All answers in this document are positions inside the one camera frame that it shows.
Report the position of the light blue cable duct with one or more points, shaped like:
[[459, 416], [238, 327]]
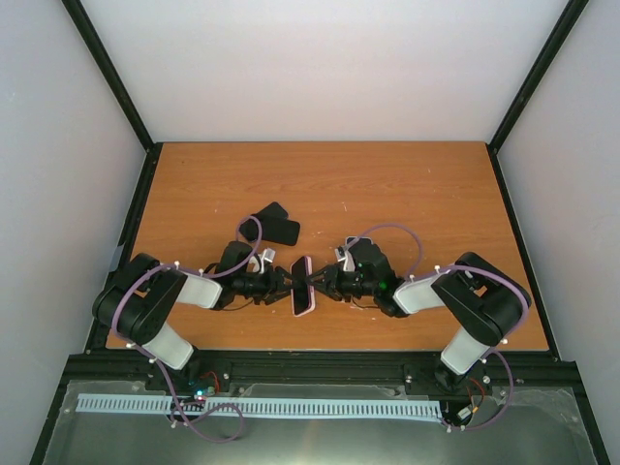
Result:
[[261, 408]]

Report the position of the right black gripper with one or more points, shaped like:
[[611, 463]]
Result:
[[333, 292]]

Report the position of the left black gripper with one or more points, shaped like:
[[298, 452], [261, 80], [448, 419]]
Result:
[[272, 287]]

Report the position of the black aluminium frame rail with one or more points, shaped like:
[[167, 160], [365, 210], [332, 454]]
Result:
[[413, 371]]

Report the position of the pink phone case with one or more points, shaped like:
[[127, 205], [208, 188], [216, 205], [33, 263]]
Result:
[[312, 300]]

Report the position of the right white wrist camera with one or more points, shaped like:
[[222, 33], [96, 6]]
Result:
[[345, 259]]

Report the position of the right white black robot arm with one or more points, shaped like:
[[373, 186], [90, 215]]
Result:
[[487, 303]]

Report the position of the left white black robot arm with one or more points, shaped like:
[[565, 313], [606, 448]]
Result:
[[137, 303]]

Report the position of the black phone case front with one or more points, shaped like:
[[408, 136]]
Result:
[[276, 230]]

